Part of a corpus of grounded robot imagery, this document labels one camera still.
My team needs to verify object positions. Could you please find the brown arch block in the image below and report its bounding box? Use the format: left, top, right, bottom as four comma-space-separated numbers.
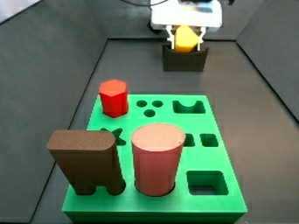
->
46, 130, 125, 195

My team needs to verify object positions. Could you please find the black curved fixture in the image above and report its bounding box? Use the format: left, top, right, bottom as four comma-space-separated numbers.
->
163, 45, 209, 72

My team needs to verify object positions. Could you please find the pink cylinder block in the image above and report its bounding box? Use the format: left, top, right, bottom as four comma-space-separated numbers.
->
131, 122, 185, 197

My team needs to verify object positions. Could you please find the green shape sorting board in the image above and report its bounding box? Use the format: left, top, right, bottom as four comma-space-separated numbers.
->
60, 94, 248, 224

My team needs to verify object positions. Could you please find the red hexagonal block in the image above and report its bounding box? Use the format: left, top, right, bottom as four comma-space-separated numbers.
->
97, 79, 128, 118

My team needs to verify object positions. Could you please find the black cable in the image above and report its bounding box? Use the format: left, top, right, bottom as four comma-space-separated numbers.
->
119, 0, 168, 8

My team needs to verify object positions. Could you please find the yellow three prong object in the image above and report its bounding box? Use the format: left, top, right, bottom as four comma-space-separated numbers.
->
173, 25, 199, 53

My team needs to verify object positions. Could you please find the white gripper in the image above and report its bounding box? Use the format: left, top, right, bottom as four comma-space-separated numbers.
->
151, 0, 221, 51

